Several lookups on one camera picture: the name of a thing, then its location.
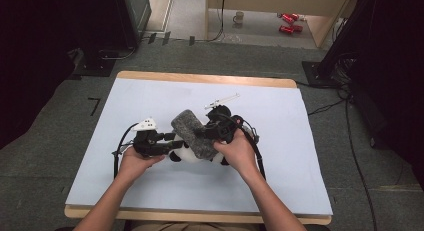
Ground black floor cable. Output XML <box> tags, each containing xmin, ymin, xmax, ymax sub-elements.
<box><xmin>306</xmin><ymin>87</ymin><xmax>378</xmax><ymax>231</ymax></box>

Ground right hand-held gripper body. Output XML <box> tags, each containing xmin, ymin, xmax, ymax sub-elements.
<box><xmin>204</xmin><ymin>93</ymin><xmax>243</xmax><ymax>144</ymax></box>

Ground person's right hand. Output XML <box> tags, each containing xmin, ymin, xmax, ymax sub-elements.
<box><xmin>213</xmin><ymin>124</ymin><xmax>259</xmax><ymax>182</ymax></box>

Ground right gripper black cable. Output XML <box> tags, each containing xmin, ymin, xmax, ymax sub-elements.
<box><xmin>216</xmin><ymin>114</ymin><xmax>267</xmax><ymax>180</ymax></box>

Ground wooden table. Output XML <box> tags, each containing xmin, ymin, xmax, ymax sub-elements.
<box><xmin>63</xmin><ymin>70</ymin><xmax>333</xmax><ymax>226</ymax></box>

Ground light blue table mat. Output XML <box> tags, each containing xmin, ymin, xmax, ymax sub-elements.
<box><xmin>65</xmin><ymin>77</ymin><xmax>334</xmax><ymax>217</ymax></box>

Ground person's left hand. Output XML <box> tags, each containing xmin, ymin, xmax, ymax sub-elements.
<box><xmin>118</xmin><ymin>146</ymin><xmax>166</xmax><ymax>182</ymax></box>

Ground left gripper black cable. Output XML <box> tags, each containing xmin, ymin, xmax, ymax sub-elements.
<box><xmin>112</xmin><ymin>122</ymin><xmax>140</xmax><ymax>180</ymax></box>

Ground grey fuzzy scarf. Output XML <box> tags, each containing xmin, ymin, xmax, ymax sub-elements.
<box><xmin>170</xmin><ymin>109</ymin><xmax>219</xmax><ymax>160</ymax></box>

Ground black square floor plate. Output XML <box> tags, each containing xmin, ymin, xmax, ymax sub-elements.
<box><xmin>71</xmin><ymin>50</ymin><xmax>117</xmax><ymax>78</ymax></box>

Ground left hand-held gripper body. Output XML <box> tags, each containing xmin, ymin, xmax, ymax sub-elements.
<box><xmin>131</xmin><ymin>116</ymin><xmax>166</xmax><ymax>159</ymax></box>

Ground light wooden cabinet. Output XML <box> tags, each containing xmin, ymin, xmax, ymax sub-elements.
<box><xmin>204</xmin><ymin>0</ymin><xmax>355</xmax><ymax>49</ymax></box>

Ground black stand base plate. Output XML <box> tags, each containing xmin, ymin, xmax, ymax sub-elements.
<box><xmin>301</xmin><ymin>60</ymin><xmax>338</xmax><ymax>89</ymax></box>

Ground black hanging cable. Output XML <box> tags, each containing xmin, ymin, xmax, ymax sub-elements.
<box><xmin>206</xmin><ymin>0</ymin><xmax>226</xmax><ymax>43</ymax></box>

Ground black cabinet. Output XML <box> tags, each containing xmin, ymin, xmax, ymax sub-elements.
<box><xmin>113</xmin><ymin>0</ymin><xmax>153</xmax><ymax>49</ymax></box>

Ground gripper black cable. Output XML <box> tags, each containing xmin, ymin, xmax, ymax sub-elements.
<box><xmin>216</xmin><ymin>114</ymin><xmax>267</xmax><ymax>180</ymax></box>
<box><xmin>112</xmin><ymin>122</ymin><xmax>140</xmax><ymax>180</ymax></box>

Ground panda plush toy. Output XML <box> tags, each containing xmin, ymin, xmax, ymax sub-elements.
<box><xmin>168</xmin><ymin>134</ymin><xmax>231</xmax><ymax>166</ymax></box>

